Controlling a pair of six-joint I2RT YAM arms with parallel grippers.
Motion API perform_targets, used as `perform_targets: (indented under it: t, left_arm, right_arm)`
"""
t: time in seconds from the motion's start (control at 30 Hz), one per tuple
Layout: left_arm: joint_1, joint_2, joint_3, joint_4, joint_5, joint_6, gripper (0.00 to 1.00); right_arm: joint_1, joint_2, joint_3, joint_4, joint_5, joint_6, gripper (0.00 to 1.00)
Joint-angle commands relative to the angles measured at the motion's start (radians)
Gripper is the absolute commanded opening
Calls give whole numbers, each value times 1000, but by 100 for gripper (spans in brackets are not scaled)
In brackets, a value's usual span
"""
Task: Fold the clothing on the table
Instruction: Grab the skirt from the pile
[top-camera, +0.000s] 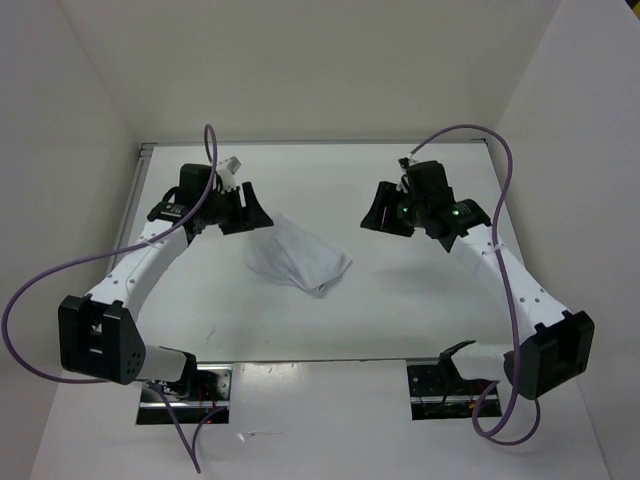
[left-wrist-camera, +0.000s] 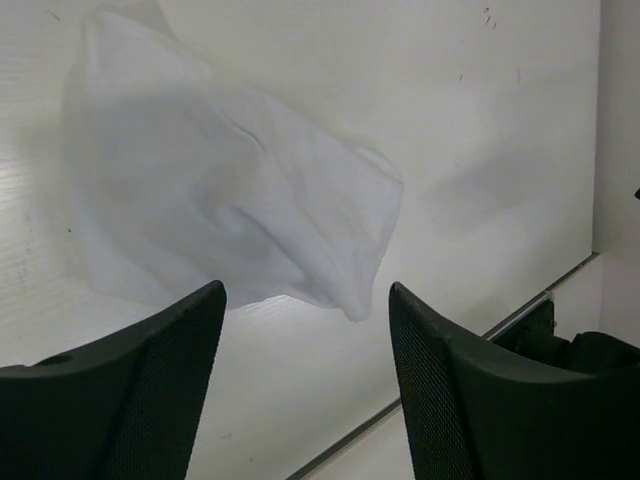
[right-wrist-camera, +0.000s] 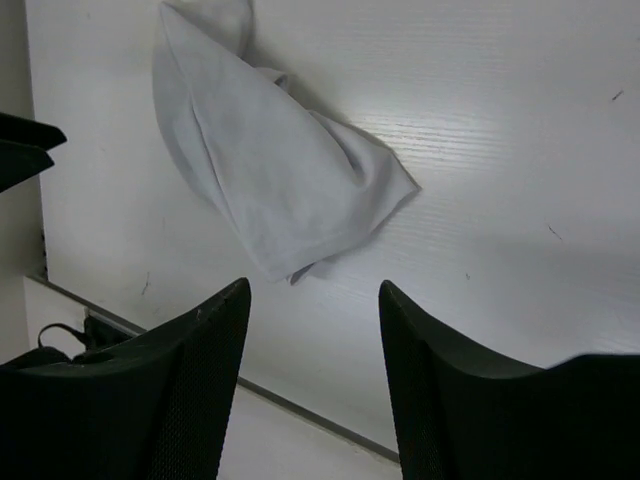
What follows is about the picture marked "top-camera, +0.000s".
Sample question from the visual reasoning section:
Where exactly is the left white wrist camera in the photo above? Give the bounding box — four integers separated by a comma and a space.
215, 156, 241, 192

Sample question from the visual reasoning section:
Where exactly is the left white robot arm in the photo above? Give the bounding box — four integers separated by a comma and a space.
58, 157, 273, 400

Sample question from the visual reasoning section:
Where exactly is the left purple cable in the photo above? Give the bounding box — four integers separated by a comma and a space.
2, 123, 221, 474

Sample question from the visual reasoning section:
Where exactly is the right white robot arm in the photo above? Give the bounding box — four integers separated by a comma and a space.
361, 181, 595, 400

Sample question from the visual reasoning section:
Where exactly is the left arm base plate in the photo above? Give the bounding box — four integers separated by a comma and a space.
136, 363, 234, 426

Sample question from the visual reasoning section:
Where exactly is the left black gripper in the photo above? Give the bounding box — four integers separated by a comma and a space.
200, 181, 273, 235

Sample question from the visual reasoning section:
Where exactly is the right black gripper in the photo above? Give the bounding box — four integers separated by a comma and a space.
359, 180, 427, 237

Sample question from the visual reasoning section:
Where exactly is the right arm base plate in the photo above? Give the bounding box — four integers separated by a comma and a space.
406, 363, 490, 421

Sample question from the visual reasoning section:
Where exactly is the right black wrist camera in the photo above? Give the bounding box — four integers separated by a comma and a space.
398, 157, 454, 203

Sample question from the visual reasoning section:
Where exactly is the white skirt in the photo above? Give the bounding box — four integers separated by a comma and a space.
244, 212, 353, 298

